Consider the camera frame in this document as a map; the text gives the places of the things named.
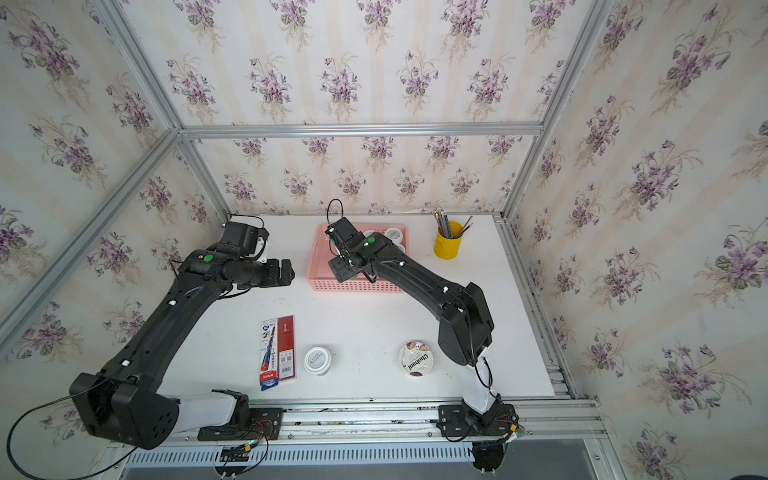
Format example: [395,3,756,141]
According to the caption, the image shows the pink plastic basket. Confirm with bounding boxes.
[306,224,402,293]

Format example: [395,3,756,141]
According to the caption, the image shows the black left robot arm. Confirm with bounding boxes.
[69,250,295,450]

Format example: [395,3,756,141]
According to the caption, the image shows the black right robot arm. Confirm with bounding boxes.
[325,227,503,425]

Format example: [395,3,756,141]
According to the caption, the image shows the wide Chobani yogurt cup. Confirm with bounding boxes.
[399,340,434,377]

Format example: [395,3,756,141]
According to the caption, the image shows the red pencil box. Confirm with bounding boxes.
[277,316,296,382]

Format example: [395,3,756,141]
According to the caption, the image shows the yellow pencil cup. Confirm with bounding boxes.
[433,221,463,260]

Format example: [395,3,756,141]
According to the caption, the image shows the pencils in cup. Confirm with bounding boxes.
[433,209,473,239]

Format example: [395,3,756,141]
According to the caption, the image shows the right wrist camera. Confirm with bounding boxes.
[325,217,366,257]

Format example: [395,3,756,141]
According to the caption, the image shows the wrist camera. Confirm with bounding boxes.
[215,221,269,259]
[325,217,366,257]

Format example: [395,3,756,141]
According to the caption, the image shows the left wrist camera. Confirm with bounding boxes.
[215,221,269,259]

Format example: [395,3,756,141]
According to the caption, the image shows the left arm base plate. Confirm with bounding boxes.
[197,390,285,442]

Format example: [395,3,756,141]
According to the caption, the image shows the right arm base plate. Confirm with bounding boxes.
[437,403,520,441]

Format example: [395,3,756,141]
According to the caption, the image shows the aluminium mounting rail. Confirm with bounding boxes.
[107,397,607,448]

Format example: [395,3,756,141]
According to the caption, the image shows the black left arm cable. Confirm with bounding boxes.
[5,392,139,480]

